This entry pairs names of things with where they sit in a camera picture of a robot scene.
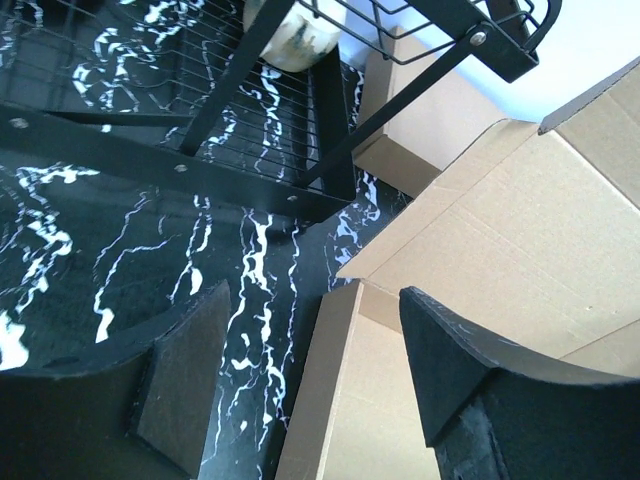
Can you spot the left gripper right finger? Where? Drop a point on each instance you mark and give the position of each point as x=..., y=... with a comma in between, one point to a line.
x=493, y=409

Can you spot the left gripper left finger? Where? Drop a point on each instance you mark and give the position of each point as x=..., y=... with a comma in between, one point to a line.
x=135, y=406

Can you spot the cream ceramic mug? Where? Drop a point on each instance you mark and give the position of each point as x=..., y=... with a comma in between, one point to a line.
x=302, y=38

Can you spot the black wire tray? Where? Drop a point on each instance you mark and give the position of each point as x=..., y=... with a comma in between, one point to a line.
x=140, y=90

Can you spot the black wire plate rack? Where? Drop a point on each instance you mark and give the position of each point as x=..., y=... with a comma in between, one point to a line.
x=502, y=35

